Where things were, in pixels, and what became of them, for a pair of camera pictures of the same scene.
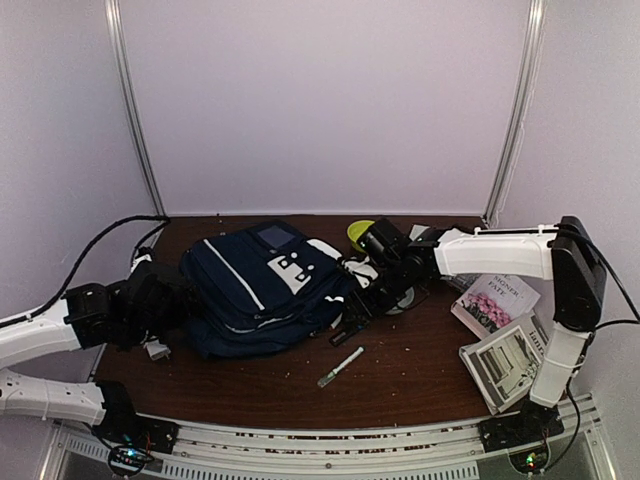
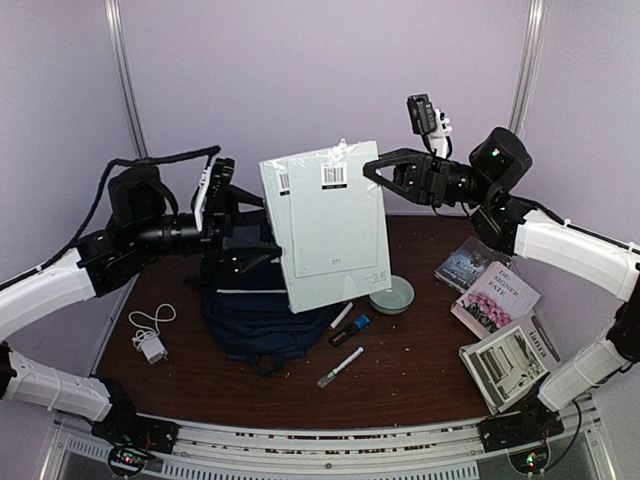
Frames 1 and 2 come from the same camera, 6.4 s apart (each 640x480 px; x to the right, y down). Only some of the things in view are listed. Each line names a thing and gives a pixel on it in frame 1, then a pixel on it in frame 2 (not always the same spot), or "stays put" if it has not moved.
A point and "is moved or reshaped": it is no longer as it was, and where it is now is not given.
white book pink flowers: [491, 302] stays put
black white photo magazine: [504, 365] stays put
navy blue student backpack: [259, 288] is moved or reshaped
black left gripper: [167, 293] to [220, 232]
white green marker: [327, 378] stays put
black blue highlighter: [338, 338] stays put
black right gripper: [361, 306] to [432, 176]
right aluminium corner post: [520, 112] stays put
